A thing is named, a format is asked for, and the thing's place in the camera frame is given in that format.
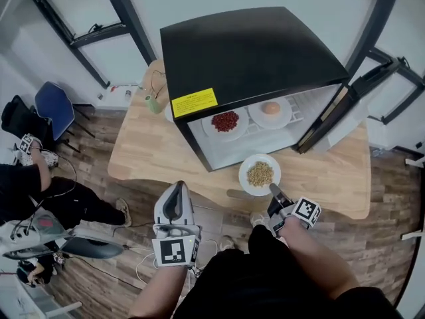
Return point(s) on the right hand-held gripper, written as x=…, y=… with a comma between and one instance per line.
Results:
x=307, y=211

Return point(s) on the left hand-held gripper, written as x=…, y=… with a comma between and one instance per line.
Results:
x=172, y=251

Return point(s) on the pile of beige grains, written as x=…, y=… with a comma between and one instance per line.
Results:
x=260, y=174

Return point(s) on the white plate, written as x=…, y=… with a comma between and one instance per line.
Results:
x=255, y=118
x=169, y=113
x=207, y=130
x=244, y=181

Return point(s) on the pile of red beans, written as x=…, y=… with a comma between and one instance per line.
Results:
x=225, y=121

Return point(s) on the black mini fridge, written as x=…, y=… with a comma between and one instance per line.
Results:
x=239, y=55

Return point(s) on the person's left forearm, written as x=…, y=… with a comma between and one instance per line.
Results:
x=159, y=291

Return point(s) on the person's right forearm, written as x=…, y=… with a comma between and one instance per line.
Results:
x=318, y=261

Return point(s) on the person's right shoe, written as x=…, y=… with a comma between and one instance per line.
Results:
x=257, y=218

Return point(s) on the person's shoe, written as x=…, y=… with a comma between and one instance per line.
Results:
x=257, y=218
x=226, y=243

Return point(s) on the person's left shoe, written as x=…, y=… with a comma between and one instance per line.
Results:
x=226, y=243

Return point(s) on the white power strip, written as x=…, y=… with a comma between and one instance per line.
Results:
x=195, y=272

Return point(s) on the person's black clothing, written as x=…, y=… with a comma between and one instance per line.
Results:
x=259, y=277

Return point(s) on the white shell seat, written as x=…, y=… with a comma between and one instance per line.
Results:
x=93, y=248

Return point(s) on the pale green cup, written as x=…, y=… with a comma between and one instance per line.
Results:
x=153, y=104

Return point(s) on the small glass jar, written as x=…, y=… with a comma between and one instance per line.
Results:
x=129, y=95

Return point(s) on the patterned fabric bag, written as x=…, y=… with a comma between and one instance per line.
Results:
x=50, y=159

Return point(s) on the small orange red object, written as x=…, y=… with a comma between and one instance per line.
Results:
x=114, y=88

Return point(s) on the white backpack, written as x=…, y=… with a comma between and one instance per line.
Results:
x=36, y=224

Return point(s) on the blue chair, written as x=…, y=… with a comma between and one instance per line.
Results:
x=54, y=108

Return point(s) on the white shelf rack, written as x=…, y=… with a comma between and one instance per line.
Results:
x=20, y=304

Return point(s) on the black chair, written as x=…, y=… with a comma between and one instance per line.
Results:
x=16, y=118

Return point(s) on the black framed window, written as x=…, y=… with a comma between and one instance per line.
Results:
x=83, y=8
x=374, y=22

